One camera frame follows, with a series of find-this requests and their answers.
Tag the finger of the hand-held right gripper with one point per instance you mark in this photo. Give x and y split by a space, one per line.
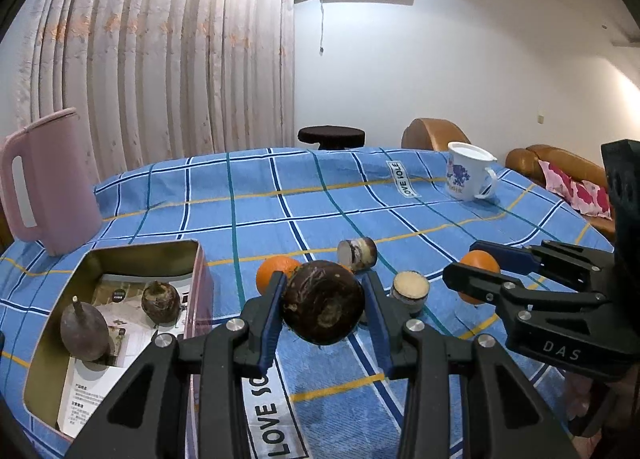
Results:
475 284
505 255

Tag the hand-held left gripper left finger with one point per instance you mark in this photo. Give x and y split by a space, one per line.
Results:
269 324

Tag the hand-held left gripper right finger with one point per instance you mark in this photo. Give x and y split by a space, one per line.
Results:
381 334

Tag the dark brown round taro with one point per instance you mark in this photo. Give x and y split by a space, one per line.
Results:
322 301

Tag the rectangular metal tin box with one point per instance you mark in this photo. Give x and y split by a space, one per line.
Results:
55 389

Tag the white mug with blue print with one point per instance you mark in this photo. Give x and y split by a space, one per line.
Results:
465 171

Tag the pink floral cushion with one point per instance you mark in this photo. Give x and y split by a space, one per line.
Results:
592 199
555 176

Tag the brown leather sofa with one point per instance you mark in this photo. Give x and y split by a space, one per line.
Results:
525 159

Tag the small brown taro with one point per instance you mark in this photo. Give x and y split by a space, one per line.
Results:
160 301

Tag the blue plaid tablecloth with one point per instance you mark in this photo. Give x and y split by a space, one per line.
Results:
280 209

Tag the brown leather armchair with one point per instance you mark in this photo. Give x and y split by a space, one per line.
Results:
430 134

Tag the purple pear-shaped root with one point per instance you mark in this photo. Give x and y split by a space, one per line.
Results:
82 331

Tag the dark round stool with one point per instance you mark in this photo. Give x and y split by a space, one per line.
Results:
330 134

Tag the printed paper leaflet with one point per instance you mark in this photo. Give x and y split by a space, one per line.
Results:
82 399

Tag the pink electric kettle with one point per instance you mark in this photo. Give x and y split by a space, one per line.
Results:
60 184

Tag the pale floral curtain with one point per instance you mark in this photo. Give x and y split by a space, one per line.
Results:
165 54

